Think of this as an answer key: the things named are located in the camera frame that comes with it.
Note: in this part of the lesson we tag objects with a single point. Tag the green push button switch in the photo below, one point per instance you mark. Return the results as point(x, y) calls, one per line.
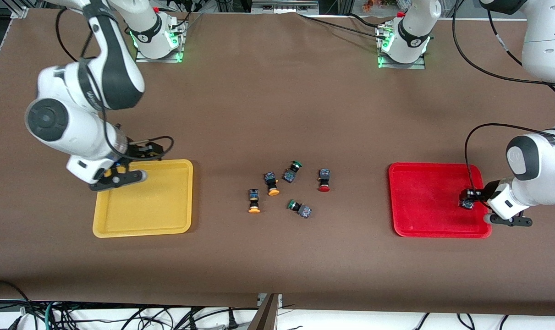
point(300, 209)
point(291, 173)

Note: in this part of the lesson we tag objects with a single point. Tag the black floor plug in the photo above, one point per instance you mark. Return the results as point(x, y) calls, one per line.
point(233, 321)

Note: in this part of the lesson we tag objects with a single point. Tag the aluminium corner bracket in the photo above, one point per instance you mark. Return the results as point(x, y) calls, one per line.
point(19, 12)

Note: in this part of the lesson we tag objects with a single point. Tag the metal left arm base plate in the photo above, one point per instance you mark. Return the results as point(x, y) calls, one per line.
point(403, 65)

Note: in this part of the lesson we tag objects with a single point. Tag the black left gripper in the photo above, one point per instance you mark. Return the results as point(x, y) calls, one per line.
point(480, 194)

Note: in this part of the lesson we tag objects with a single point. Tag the red plastic tray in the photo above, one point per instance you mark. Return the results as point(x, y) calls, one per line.
point(428, 201)

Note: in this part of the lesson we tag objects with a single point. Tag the red push button switch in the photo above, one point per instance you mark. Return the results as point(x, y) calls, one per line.
point(465, 204)
point(324, 178)

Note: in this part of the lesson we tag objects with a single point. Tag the yellow plastic tray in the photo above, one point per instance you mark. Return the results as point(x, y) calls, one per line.
point(158, 206)

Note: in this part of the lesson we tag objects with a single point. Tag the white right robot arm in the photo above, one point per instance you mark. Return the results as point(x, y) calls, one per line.
point(75, 133)

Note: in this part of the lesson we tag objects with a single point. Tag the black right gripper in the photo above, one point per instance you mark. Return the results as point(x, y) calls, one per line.
point(139, 151)

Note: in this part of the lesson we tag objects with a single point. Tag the brown table cover sheet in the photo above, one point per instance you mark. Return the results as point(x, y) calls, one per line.
point(259, 114)

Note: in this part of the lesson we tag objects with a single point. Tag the aluminium frame rail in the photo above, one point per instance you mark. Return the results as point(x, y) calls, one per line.
point(284, 7)

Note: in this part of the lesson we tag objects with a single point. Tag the colourful background object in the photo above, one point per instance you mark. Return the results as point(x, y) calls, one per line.
point(378, 4)

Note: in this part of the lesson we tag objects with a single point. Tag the yellow push button switch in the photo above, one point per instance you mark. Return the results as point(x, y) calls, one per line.
point(254, 201)
point(271, 183)

